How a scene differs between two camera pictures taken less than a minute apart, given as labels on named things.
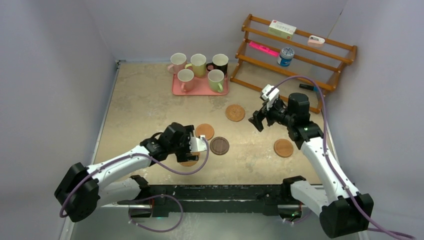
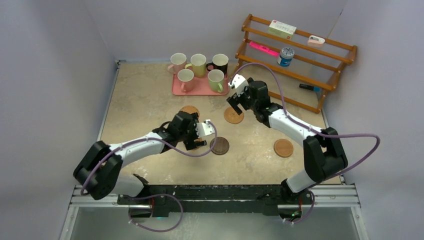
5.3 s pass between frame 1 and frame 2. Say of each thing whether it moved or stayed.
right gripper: moved
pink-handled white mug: stayed
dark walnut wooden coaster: stayed
